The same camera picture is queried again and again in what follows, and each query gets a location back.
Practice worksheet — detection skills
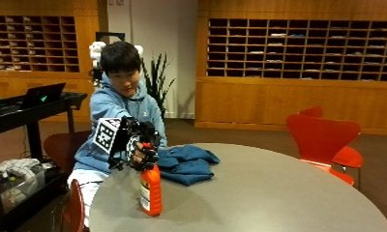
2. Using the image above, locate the green potted plant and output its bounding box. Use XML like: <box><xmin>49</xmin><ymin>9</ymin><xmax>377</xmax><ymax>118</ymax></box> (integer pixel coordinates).
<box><xmin>141</xmin><ymin>52</ymin><xmax>177</xmax><ymax>121</ymax></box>

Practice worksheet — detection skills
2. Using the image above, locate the black cart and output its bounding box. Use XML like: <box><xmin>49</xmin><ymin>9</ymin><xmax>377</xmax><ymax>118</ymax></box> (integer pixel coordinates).
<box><xmin>0</xmin><ymin>91</ymin><xmax>90</xmax><ymax>232</ymax></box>

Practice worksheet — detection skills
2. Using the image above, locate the dark red chair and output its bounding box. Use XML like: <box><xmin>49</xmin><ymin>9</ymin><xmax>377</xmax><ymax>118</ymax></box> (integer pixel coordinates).
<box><xmin>44</xmin><ymin>130</ymin><xmax>94</xmax><ymax>177</ymax></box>

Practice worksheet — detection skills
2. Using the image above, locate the orange spray bottle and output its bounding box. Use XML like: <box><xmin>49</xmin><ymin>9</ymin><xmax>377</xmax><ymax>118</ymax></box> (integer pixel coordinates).
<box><xmin>138</xmin><ymin>142</ymin><xmax>165</xmax><ymax>218</ymax></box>

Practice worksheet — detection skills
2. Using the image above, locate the black laptop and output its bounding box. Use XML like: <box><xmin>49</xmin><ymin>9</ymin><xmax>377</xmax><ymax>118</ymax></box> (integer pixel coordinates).
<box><xmin>20</xmin><ymin>82</ymin><xmax>68</xmax><ymax>110</ymax></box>

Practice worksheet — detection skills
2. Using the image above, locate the blue cloth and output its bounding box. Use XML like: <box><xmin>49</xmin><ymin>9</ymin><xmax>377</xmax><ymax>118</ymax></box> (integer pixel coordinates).
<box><xmin>157</xmin><ymin>144</ymin><xmax>222</xmax><ymax>187</ymax></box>

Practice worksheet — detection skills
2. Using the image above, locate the white marker cube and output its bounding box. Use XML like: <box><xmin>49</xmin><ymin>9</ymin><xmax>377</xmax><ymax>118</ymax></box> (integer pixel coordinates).
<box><xmin>93</xmin><ymin>117</ymin><xmax>124</xmax><ymax>155</ymax></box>

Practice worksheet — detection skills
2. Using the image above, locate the orange chair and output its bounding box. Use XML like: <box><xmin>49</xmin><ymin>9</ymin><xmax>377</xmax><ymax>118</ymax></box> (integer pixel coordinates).
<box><xmin>298</xmin><ymin>105</ymin><xmax>366</xmax><ymax>170</ymax></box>
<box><xmin>286</xmin><ymin>113</ymin><xmax>365</xmax><ymax>187</ymax></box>

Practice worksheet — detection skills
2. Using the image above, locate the wooden pigeonhole shelf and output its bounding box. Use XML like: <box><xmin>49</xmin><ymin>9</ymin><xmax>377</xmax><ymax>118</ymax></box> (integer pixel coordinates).
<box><xmin>0</xmin><ymin>14</ymin><xmax>82</xmax><ymax>73</ymax></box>
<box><xmin>207</xmin><ymin>17</ymin><xmax>387</xmax><ymax>82</ymax></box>

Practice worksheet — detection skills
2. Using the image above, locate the clear bin of cables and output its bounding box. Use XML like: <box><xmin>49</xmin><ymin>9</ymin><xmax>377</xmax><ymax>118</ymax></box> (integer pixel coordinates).
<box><xmin>0</xmin><ymin>158</ymin><xmax>49</xmax><ymax>212</ymax></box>

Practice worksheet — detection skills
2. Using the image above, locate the the person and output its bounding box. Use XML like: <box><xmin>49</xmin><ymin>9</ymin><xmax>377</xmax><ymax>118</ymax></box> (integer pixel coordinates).
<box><xmin>66</xmin><ymin>41</ymin><xmax>170</xmax><ymax>228</ymax></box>

